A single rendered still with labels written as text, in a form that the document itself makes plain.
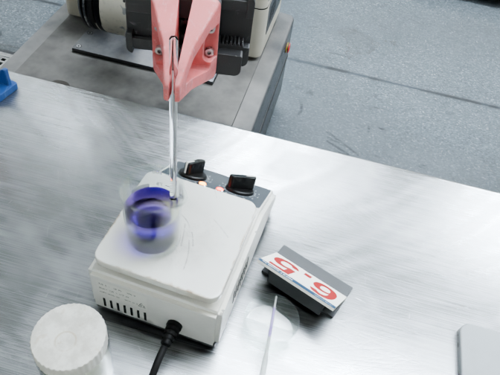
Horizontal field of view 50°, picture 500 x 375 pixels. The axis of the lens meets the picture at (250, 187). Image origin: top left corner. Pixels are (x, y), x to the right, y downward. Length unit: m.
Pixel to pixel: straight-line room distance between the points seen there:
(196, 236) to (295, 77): 1.69
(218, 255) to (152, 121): 0.30
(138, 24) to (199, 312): 0.25
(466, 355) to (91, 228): 0.42
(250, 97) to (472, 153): 0.94
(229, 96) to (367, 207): 0.80
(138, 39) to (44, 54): 1.11
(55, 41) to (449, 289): 1.27
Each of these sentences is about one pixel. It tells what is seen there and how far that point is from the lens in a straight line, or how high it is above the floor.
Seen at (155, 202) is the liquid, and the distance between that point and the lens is 0.47.
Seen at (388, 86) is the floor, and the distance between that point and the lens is 2.23.
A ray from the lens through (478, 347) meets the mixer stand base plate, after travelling 0.61.
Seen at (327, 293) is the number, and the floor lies 0.77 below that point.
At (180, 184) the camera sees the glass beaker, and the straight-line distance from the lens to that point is 0.45.
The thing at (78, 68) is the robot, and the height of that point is 0.36.
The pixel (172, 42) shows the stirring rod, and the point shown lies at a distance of 0.36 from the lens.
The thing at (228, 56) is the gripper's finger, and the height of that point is 0.99.
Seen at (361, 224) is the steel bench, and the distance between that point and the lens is 0.66.
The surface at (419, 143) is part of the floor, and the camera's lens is 2.01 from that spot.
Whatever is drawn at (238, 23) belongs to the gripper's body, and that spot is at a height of 1.01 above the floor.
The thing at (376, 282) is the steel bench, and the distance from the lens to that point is 0.61.
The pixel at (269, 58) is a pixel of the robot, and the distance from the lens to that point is 1.58.
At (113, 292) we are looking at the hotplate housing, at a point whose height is 0.80.
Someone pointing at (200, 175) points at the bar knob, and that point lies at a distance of 0.60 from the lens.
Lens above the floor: 1.24
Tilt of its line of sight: 47 degrees down
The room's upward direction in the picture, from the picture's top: 9 degrees clockwise
